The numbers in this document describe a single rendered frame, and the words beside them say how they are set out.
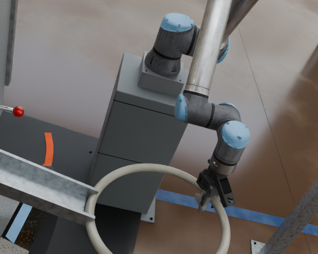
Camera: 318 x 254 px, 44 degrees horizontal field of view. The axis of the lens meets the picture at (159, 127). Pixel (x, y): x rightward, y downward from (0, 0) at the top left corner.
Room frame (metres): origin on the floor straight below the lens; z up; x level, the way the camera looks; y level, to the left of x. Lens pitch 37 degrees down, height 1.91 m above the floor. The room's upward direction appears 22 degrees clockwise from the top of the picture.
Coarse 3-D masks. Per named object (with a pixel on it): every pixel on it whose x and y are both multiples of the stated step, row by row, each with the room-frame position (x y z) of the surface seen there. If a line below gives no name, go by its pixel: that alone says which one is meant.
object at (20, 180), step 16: (0, 160) 0.81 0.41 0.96; (16, 160) 0.82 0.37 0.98; (0, 176) 0.76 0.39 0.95; (16, 176) 0.80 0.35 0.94; (32, 176) 0.83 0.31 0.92; (48, 176) 0.85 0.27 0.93; (64, 176) 0.86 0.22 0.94; (0, 192) 0.71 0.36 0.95; (16, 192) 0.72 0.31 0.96; (32, 192) 0.74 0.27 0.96; (48, 192) 0.81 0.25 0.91; (64, 192) 0.84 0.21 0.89; (80, 192) 0.87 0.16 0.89; (96, 192) 0.88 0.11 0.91; (48, 208) 0.74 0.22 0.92; (64, 208) 0.76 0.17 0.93; (80, 208) 0.82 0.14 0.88
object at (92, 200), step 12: (120, 168) 1.03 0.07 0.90; (132, 168) 1.06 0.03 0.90; (144, 168) 1.08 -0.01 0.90; (156, 168) 1.10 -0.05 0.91; (168, 168) 1.11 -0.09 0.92; (108, 180) 0.96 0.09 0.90; (192, 180) 1.09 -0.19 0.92; (216, 204) 1.02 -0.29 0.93; (228, 228) 0.92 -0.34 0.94; (96, 240) 0.72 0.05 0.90; (228, 240) 0.87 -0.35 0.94; (108, 252) 0.69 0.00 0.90; (216, 252) 0.82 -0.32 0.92
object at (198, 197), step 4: (204, 192) 1.05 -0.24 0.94; (196, 196) 1.05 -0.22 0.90; (200, 196) 1.05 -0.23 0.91; (196, 200) 1.05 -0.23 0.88; (200, 200) 1.04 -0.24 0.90; (208, 200) 1.03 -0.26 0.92; (204, 204) 1.02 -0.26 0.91; (200, 208) 1.02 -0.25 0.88; (204, 208) 1.03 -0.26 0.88; (200, 212) 1.03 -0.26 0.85
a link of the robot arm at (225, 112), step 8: (216, 104) 1.19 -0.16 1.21; (224, 104) 1.22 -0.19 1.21; (232, 104) 1.23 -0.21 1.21; (216, 112) 1.15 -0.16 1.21; (224, 112) 1.16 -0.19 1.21; (232, 112) 1.17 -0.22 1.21; (216, 120) 1.13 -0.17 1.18; (224, 120) 1.12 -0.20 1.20; (240, 120) 1.16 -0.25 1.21; (208, 128) 1.13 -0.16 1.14; (216, 128) 1.13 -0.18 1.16
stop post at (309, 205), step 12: (312, 192) 1.70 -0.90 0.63; (300, 204) 1.71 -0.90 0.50; (312, 204) 1.66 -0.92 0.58; (288, 216) 1.73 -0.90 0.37; (300, 216) 1.66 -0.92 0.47; (312, 216) 1.67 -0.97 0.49; (288, 228) 1.66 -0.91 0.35; (300, 228) 1.67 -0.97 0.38; (252, 240) 1.79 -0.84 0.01; (276, 240) 1.67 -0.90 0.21; (288, 240) 1.66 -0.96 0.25; (252, 252) 1.69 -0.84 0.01; (264, 252) 1.68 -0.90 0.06; (276, 252) 1.66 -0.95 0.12
